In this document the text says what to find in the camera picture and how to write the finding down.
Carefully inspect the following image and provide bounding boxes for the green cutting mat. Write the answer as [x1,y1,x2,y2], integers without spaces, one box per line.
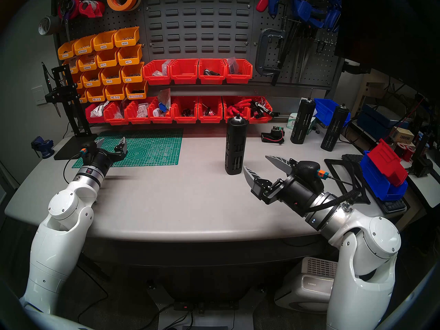
[72,128,184,169]

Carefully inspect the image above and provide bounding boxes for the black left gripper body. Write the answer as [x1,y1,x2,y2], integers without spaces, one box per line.
[87,149,119,177]

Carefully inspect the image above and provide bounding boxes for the black braided right wrist cable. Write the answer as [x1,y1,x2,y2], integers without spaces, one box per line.
[309,175,362,211]

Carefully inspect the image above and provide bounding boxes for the purple handled scissors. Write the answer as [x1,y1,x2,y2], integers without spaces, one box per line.
[61,0,73,42]

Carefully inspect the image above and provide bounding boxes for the black metal stand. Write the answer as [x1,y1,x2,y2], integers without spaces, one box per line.
[41,62,98,161]

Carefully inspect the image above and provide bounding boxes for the white wall switch plate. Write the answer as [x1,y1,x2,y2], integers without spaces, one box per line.
[31,85,47,105]

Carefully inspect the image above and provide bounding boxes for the large blue plastic bin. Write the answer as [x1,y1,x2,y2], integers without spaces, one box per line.
[360,151,409,201]

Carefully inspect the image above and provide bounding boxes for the grey metal C-clamp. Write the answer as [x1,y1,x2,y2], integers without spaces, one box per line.
[255,28,285,76]

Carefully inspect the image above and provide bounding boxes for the red wire spool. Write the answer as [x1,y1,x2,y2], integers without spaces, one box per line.
[394,142,416,162]

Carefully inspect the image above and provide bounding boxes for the red plastic parts bin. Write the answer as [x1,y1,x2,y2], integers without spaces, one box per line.
[198,58,227,85]
[85,102,107,124]
[248,97,273,124]
[170,59,200,85]
[103,101,128,125]
[148,97,174,124]
[171,96,200,124]
[142,59,175,85]
[222,96,251,123]
[224,58,253,84]
[197,96,224,124]
[124,98,152,124]

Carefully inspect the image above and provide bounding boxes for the black marker pen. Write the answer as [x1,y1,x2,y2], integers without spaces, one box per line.
[250,100,277,118]

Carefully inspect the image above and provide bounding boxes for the black pegboard panel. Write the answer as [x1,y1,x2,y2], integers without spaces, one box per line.
[52,0,148,62]

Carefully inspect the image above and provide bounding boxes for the thin black left wrist cable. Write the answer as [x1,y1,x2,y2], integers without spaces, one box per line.
[63,153,83,184]

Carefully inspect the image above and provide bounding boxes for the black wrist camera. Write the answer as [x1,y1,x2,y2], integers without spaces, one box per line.
[296,160,331,185]
[80,141,101,158]

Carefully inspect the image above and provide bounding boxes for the yellow bin labelled M3X6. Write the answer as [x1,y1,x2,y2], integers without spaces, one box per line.
[114,26,140,47]

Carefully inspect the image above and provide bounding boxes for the yellow bin labelled M3-12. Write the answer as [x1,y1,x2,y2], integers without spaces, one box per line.
[81,69,103,88]

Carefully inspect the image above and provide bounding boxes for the yellow bin labelled M3X8 BAD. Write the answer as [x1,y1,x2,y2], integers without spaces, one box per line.
[73,35,97,55]

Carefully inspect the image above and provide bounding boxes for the white side desk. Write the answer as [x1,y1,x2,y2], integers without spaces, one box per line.
[406,159,440,209]

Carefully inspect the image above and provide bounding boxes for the black battery holder with wires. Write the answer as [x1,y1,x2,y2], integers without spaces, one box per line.
[261,126,286,145]

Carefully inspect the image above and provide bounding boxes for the yellow bin labelled M2.5-5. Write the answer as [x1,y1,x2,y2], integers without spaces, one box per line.
[104,83,127,101]

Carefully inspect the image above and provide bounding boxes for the red tape dispenser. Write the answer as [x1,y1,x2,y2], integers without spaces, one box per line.
[79,0,106,18]

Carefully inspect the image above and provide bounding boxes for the grey duct tape roll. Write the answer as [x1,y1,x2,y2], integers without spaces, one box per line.
[38,15,62,36]

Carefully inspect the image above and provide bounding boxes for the large red plastic bin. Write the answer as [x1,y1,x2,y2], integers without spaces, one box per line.
[367,139,409,187]

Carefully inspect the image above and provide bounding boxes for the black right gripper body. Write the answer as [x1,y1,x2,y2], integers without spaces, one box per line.
[265,176,325,217]

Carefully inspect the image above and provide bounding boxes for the grey louvred panel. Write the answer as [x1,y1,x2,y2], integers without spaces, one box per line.
[143,0,256,82]

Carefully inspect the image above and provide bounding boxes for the red tape roll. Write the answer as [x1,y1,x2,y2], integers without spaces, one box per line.
[57,0,82,21]

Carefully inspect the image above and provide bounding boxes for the small cardboard box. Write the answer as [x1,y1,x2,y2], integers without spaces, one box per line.
[389,126,415,145]

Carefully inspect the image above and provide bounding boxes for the black power strip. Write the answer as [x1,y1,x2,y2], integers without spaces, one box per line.
[174,300,239,312]

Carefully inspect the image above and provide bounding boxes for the yellow bin labelled M3-6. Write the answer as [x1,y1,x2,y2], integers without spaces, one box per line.
[121,62,145,83]

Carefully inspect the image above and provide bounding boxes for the black keyboard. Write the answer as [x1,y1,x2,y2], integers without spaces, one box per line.
[341,153,408,213]

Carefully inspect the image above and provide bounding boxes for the yellow bin labelled M3-4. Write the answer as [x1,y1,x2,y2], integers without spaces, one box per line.
[117,44,143,66]

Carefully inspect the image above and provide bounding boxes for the white plastic bag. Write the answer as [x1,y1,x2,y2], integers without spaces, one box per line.
[90,101,110,118]

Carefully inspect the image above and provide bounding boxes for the blue bench vise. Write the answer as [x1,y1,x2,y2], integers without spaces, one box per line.
[31,136,55,159]

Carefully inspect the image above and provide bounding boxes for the tall clear parts bag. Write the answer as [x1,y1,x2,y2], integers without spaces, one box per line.
[157,88,172,110]

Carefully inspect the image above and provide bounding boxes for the yellow bin labelled M4X4X6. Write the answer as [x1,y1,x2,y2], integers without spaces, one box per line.
[78,53,99,72]

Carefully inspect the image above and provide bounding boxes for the black cylindrical electric screwdriver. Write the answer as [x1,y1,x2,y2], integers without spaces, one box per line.
[290,98,316,145]
[225,114,249,175]
[321,103,350,152]

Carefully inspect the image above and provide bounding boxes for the orange tape roll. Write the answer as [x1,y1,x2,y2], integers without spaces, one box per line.
[106,0,142,12]

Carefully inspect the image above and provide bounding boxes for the white air purifier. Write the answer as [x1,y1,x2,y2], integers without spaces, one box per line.
[274,256,339,313]

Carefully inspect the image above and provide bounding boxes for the black flat frame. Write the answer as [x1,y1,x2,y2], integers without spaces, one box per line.
[324,158,372,205]

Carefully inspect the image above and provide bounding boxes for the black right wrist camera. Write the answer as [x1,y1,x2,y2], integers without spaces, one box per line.
[296,160,331,185]

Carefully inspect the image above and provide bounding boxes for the yellow bin labelled M3-8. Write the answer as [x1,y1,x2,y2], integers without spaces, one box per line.
[100,66,123,85]

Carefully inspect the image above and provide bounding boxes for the dark blue crate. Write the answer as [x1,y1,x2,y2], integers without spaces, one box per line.
[357,102,409,141]

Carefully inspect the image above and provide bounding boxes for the red handled cutters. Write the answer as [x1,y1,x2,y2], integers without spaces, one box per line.
[225,99,251,118]

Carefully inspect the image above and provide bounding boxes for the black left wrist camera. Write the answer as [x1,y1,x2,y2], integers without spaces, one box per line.
[80,141,101,158]

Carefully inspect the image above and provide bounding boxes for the yellow bin labelled M4-0.7 hex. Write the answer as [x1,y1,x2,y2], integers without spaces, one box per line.
[125,80,149,100]

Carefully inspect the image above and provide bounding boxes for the black bar clamp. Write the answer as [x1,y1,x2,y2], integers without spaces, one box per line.
[272,4,303,86]

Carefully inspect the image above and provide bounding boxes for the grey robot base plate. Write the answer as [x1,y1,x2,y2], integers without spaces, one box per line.
[156,307,256,330]

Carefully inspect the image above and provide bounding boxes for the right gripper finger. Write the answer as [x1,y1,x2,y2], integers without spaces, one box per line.
[265,156,299,177]
[243,167,275,201]

